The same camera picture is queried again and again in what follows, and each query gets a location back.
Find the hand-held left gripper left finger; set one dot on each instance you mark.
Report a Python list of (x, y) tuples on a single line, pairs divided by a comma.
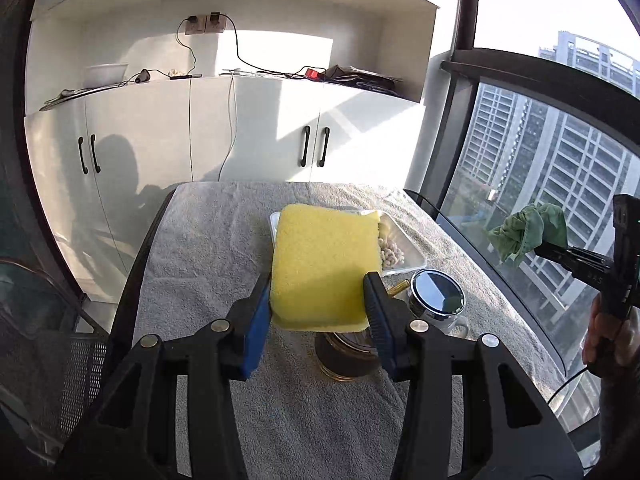
[(257, 327)]

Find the white bowl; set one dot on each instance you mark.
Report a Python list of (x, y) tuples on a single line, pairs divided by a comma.
[(105, 75)]

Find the green cloth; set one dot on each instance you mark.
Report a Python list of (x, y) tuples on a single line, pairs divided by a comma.
[(530, 230)]

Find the apartment buildings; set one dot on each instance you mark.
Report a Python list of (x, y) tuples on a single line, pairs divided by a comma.
[(560, 150)]

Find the dark glass jar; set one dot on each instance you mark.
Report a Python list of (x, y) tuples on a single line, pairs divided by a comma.
[(345, 360)]

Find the person's right hand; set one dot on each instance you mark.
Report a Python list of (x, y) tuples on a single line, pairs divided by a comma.
[(607, 345)]

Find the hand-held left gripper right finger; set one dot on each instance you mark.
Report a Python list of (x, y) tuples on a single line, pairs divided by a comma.
[(380, 327)]

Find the white cabinet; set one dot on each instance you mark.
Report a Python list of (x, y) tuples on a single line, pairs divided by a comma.
[(160, 130)]

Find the yellow sponge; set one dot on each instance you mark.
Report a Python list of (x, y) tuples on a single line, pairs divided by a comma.
[(320, 265)]

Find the wall socket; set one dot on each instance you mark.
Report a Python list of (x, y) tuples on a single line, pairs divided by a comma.
[(205, 24)]

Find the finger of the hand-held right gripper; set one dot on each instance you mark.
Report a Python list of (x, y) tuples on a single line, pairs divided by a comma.
[(570, 257)]

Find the gold rod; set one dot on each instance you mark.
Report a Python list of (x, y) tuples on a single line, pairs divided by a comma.
[(399, 289)]

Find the black mesh chair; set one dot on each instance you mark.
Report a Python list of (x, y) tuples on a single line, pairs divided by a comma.
[(50, 350)]

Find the black window frame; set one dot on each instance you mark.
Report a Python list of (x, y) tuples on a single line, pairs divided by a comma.
[(462, 10)]

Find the person's right forearm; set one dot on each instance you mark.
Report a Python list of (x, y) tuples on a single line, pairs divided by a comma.
[(622, 420)]

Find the grey towel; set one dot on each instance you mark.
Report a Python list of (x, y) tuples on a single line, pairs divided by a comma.
[(200, 260)]

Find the white plastic tray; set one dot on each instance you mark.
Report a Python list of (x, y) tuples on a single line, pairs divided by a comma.
[(405, 250)]

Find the glass jar with black lid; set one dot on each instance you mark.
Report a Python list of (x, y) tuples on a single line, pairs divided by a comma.
[(440, 297)]

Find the red small object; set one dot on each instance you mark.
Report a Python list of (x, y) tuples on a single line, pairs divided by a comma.
[(315, 74)]

